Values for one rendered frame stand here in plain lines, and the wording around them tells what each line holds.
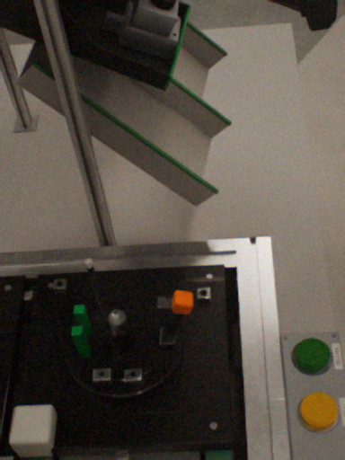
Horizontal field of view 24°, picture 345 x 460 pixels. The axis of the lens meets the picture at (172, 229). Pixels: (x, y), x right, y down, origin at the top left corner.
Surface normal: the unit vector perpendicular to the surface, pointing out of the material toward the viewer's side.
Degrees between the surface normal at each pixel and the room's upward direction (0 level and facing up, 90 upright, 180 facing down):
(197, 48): 90
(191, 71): 45
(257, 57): 0
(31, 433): 0
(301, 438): 0
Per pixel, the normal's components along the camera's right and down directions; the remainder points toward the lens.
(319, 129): -0.10, -0.64
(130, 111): 0.62, -0.39
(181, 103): -0.18, 0.77
